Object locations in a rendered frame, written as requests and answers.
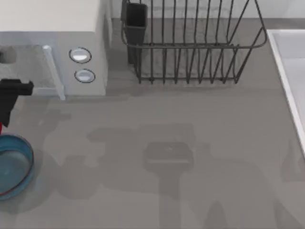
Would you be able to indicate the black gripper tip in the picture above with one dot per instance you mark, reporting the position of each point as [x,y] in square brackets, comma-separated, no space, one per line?
[9,95]

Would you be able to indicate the glass microwave door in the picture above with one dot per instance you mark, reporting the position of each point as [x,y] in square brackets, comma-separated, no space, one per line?
[26,64]

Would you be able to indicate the blue bowl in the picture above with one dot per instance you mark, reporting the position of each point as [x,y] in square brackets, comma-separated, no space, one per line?
[14,164]

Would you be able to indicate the small silver microwave knob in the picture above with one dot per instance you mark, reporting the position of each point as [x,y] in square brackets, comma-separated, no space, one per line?
[84,75]

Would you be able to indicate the small red object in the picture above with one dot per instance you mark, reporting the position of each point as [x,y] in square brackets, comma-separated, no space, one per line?
[0,127]

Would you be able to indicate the pale microwave oven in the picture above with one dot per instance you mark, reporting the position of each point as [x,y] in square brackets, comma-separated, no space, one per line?
[78,19]

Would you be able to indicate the white sink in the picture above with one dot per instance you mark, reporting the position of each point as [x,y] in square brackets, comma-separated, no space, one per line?
[289,62]

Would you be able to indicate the dark grey cutlery holder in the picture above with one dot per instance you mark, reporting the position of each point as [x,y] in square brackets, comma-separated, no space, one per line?
[135,23]

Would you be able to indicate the large silver microwave knob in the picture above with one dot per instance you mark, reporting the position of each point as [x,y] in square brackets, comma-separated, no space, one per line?
[80,55]

